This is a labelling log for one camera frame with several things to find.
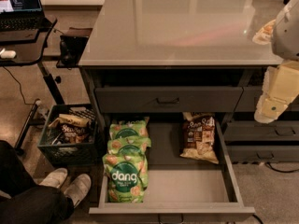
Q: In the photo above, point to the left white shoe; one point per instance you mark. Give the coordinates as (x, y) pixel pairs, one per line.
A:
(55, 179)

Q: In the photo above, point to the green dang chip bag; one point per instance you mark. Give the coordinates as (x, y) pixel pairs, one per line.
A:
(127, 177)
(126, 128)
(129, 145)

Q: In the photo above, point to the white computer mouse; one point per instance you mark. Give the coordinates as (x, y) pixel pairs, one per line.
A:
(7, 54)

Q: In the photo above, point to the grey top drawer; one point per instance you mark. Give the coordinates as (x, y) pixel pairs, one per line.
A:
(167, 99)

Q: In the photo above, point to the grey counter cabinet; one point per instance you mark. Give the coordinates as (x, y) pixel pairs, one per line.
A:
(177, 43)

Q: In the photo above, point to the black clamp device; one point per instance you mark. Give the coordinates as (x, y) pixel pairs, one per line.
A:
(72, 45)

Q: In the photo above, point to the open laptop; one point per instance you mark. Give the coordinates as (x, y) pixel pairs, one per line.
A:
(20, 21)

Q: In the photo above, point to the middle green dang chip bag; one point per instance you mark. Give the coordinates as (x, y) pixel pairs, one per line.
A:
(129, 145)

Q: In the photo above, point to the black trouser legs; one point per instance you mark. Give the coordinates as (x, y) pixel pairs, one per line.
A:
(29, 202)

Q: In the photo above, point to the open grey middle drawer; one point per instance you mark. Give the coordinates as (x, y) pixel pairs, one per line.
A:
(180, 190)

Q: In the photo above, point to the back green dang chip bag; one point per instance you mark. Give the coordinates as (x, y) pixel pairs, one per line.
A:
(126, 128)

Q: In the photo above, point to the dark green plastic crate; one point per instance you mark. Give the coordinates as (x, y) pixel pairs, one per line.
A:
(59, 153)

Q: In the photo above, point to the front green dang chip bag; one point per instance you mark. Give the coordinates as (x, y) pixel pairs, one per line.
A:
(127, 177)

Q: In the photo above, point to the cream chip bag in crate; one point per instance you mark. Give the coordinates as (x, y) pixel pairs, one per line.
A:
(70, 120)

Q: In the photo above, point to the brown sea salt chip bag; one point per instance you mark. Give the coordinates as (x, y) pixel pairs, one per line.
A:
(199, 137)

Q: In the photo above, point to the brown chip bag in crate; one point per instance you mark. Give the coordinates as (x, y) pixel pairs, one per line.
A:
(73, 134)

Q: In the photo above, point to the black side desk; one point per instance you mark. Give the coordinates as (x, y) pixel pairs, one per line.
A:
(30, 54)

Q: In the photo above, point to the right white shoe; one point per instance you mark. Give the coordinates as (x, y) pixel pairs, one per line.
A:
(78, 189)

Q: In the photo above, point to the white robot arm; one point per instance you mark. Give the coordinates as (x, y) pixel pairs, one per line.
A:
(282, 33)

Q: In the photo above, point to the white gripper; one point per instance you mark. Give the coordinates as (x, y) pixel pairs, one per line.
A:
(287, 34)

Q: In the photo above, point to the white shoe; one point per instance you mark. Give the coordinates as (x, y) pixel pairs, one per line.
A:
(55, 179)
(78, 189)

